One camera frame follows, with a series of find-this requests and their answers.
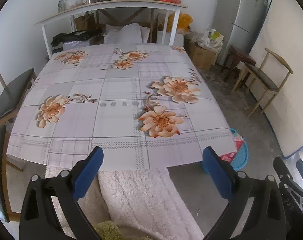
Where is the blue plastic trash basket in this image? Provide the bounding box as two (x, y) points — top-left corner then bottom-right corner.
(220, 128), (249, 171)

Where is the white fluffy blanket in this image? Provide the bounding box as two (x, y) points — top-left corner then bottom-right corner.
(44, 164), (205, 240)

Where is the wooden chair dark seat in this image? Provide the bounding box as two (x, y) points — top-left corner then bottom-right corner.
(232, 48), (294, 116)

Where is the left wooden chair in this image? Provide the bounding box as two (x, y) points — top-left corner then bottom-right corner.
(0, 68), (37, 126)

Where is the floral plastic tablecloth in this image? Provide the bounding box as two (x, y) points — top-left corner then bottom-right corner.
(7, 43), (236, 170)

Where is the dark wooden stool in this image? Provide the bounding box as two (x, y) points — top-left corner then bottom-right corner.
(220, 45), (256, 82)

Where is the cardboard box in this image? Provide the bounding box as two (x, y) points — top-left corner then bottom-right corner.
(189, 43), (216, 70)

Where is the white plastic bags pile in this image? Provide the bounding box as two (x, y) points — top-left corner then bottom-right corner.
(197, 28), (224, 54)

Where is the black bag under table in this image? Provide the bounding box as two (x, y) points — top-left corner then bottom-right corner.
(51, 28), (103, 47)

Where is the grey refrigerator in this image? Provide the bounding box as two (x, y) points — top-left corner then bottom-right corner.
(211, 0), (268, 65)

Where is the white pillow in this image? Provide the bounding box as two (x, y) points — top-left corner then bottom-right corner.
(103, 23), (151, 44)

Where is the orange plastic bag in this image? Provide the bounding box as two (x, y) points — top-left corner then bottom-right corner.
(166, 13), (193, 35)

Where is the metal pot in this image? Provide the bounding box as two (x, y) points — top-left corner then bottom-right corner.
(58, 0), (85, 12)

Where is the white side table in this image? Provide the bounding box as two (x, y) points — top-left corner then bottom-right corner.
(34, 0), (188, 61)

